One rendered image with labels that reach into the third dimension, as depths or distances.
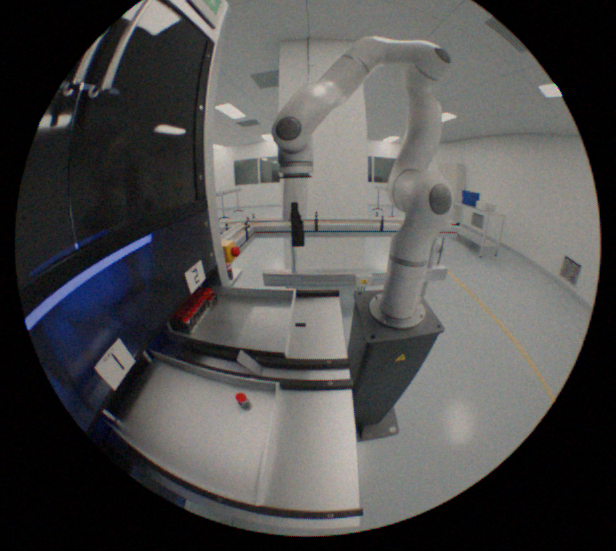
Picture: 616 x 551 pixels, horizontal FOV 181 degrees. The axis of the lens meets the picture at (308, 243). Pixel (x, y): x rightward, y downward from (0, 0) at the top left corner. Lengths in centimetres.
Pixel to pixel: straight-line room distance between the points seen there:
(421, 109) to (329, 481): 75
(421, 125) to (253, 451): 74
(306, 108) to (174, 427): 65
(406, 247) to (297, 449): 49
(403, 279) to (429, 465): 119
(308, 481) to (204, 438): 19
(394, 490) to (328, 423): 100
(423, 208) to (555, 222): 481
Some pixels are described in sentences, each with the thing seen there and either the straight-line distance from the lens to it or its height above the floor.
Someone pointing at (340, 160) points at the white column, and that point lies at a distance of 193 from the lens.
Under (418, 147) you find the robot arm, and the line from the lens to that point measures 53.
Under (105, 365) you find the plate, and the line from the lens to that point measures 40.
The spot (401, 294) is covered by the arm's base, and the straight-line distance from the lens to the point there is 56.
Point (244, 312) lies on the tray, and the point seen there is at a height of 88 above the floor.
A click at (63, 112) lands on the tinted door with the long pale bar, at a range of 39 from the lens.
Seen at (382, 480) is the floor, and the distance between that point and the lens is 131.
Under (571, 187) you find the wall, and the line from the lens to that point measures 506.
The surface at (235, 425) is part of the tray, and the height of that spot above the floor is 88.
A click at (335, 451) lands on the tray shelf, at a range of 38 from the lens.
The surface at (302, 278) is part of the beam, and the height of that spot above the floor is 51.
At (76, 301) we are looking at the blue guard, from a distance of 35.
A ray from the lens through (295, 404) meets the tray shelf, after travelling 41.
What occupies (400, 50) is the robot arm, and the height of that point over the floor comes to 162.
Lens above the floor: 125
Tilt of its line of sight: 19 degrees down
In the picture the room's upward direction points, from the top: 1 degrees counter-clockwise
